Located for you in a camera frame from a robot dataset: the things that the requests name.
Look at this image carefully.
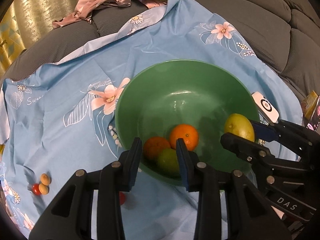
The tan longan fruit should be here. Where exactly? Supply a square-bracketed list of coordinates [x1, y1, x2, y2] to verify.
[39, 183, 49, 195]
[40, 173, 51, 186]

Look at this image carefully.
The yellow lemon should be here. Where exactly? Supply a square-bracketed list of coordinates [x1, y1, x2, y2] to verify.
[224, 113, 255, 142]

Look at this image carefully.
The small red tomato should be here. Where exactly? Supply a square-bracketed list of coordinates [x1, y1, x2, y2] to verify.
[31, 183, 41, 196]

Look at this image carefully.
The red cherry tomato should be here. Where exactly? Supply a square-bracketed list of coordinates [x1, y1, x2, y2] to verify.
[119, 192, 126, 205]

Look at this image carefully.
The bright orange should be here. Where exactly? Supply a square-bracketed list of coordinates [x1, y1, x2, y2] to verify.
[169, 124, 199, 151]

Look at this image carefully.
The green lime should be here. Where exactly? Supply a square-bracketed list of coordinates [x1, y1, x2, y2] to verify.
[157, 148, 180, 177]

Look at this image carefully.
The dark orange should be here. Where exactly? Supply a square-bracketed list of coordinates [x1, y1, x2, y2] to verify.
[143, 136, 171, 160]

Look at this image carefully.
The yellow snack packet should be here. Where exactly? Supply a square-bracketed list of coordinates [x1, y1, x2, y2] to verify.
[301, 90, 320, 132]

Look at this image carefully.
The green plastic bowl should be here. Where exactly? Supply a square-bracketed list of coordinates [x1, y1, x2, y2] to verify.
[115, 60, 259, 174]

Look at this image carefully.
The light blue floral sheet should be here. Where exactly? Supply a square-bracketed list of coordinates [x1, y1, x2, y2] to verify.
[1, 0, 302, 237]

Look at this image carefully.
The grey sofa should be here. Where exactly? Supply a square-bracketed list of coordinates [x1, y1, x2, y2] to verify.
[0, 0, 320, 100]

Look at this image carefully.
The gold curtain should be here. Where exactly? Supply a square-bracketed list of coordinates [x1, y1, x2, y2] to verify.
[0, 0, 133, 78]

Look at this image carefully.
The pink cloth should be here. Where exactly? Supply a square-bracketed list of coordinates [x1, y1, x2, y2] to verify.
[52, 0, 131, 29]

